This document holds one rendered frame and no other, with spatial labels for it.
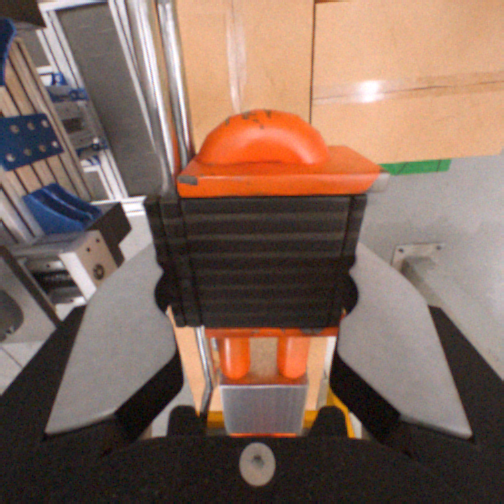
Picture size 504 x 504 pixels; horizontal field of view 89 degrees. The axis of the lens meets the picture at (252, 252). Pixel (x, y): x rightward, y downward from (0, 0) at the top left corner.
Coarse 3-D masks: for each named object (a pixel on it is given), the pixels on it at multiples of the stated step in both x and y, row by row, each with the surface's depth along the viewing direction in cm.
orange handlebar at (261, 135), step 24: (240, 120) 9; (264, 120) 9; (288, 120) 9; (216, 144) 10; (240, 144) 9; (264, 144) 9; (288, 144) 9; (312, 144) 10; (240, 360) 17; (288, 360) 17
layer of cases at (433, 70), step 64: (192, 0) 62; (256, 0) 62; (320, 0) 62; (384, 0) 62; (448, 0) 62; (192, 64) 68; (256, 64) 68; (320, 64) 68; (384, 64) 68; (448, 64) 68; (320, 128) 77; (384, 128) 77; (448, 128) 77
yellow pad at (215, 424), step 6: (198, 414) 47; (210, 414) 47; (216, 414) 46; (222, 414) 46; (210, 420) 46; (216, 420) 46; (222, 420) 46; (210, 426) 47; (216, 426) 47; (222, 426) 47; (210, 432) 47; (216, 432) 47; (222, 432) 47
